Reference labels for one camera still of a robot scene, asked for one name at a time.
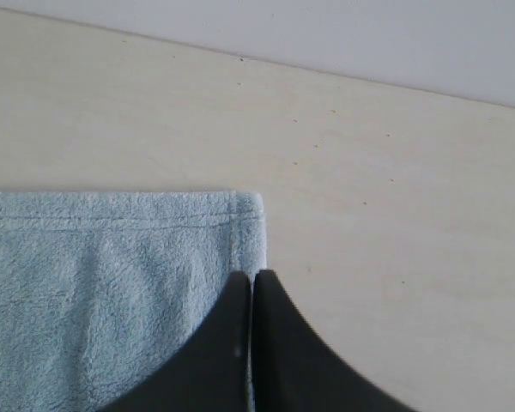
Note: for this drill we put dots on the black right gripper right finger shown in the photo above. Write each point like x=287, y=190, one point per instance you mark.
x=293, y=369

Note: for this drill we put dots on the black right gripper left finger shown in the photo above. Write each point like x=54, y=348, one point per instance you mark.
x=209, y=372

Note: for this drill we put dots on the light blue fluffy towel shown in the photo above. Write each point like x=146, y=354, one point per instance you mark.
x=99, y=289

